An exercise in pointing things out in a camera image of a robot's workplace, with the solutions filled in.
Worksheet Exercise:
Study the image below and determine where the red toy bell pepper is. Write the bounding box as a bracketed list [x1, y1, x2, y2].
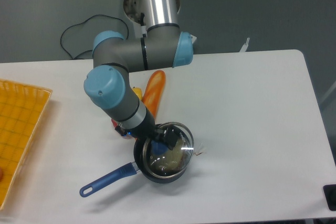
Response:
[111, 119, 119, 130]

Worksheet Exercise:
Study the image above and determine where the yellow plastic basket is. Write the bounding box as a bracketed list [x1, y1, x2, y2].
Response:
[1, 79, 53, 209]

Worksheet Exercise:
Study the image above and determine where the yellow toy bell pepper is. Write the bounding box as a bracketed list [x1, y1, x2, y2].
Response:
[132, 87, 143, 101]

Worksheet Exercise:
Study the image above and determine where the wrapped bread slice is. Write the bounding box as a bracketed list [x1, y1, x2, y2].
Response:
[151, 142, 208, 172]

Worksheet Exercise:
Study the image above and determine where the toy baguette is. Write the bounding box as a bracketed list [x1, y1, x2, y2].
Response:
[142, 70, 166, 118]

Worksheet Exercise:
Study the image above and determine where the black cable on floor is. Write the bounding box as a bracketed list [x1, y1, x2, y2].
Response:
[60, 14, 130, 60]

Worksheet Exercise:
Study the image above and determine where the glass pot lid blue knob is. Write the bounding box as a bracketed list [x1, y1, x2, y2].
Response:
[141, 122, 194, 183]

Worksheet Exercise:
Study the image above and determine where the black object table corner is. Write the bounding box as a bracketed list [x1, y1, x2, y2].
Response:
[323, 184, 336, 211]

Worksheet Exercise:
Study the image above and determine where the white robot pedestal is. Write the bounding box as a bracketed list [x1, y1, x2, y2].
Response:
[102, 0, 250, 59]

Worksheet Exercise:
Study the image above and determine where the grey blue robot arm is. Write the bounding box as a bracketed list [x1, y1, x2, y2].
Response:
[83, 0, 193, 149]

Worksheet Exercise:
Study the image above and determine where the dark pot blue handle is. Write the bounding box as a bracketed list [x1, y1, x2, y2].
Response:
[79, 124, 195, 198]

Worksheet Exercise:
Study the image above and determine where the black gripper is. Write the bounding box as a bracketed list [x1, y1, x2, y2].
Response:
[115, 115, 179, 151]

